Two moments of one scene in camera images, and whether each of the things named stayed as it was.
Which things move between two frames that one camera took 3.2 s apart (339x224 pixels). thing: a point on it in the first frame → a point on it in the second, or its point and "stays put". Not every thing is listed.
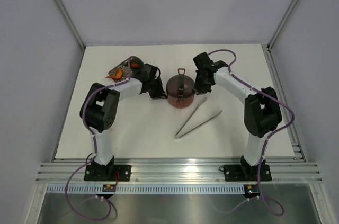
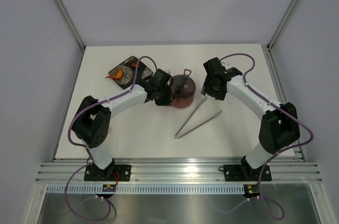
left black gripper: (160, 93) → (167, 102)
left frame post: (63, 8) stays put
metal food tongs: (177, 134) stays put
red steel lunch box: (180, 90) stays put
